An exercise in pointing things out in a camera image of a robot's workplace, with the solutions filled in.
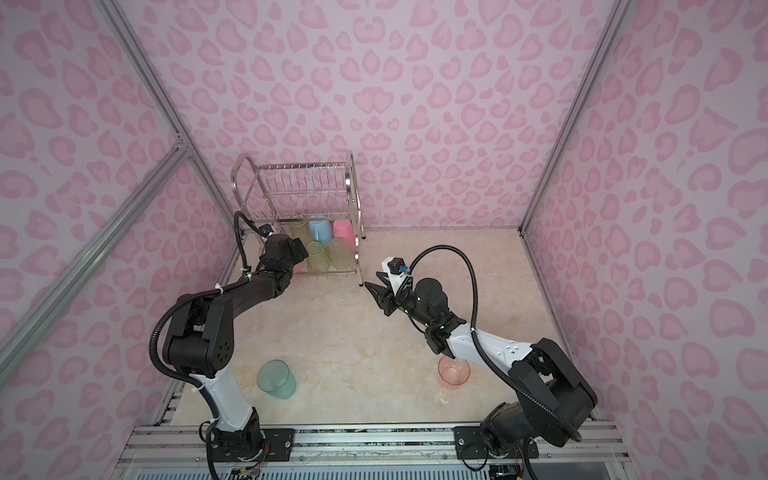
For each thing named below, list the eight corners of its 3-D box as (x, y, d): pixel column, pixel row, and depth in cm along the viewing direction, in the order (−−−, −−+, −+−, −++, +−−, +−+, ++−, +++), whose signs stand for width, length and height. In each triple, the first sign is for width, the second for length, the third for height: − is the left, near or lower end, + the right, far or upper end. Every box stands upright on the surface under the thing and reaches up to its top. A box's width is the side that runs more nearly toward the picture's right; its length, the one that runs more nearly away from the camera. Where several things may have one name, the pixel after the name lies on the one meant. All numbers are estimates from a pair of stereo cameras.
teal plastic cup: (269, 399, 83) (253, 386, 74) (275, 374, 87) (261, 359, 78) (296, 399, 83) (284, 386, 74) (301, 374, 87) (290, 359, 78)
